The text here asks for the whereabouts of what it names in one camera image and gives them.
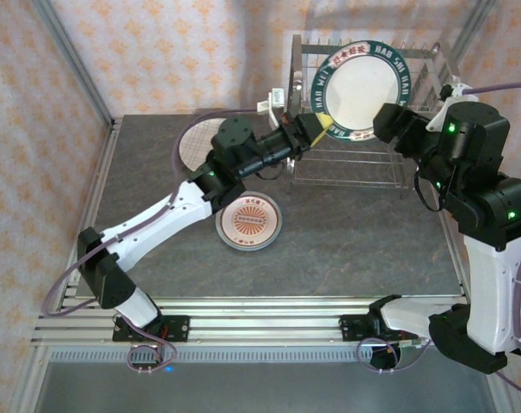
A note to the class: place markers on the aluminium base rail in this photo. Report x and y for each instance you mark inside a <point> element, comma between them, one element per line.
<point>265,320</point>

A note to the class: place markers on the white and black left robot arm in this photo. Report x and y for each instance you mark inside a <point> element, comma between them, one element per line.
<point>157,219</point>

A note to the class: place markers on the aluminium table side rail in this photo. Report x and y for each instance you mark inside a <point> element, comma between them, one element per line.
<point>456,262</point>
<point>95,193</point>

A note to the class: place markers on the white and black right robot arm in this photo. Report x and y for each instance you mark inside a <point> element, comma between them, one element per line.
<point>492,292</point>

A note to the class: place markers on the green rimmed white plate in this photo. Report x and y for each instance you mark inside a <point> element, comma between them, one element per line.
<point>359,90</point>

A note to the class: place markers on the large grid line plate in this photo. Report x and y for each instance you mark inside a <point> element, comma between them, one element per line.
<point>196,146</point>

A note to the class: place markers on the aluminium frame post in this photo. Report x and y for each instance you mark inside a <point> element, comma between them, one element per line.
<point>75,60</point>
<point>469,30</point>

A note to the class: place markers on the orange sunburst plate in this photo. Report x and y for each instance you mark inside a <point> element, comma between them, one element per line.
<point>248,220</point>

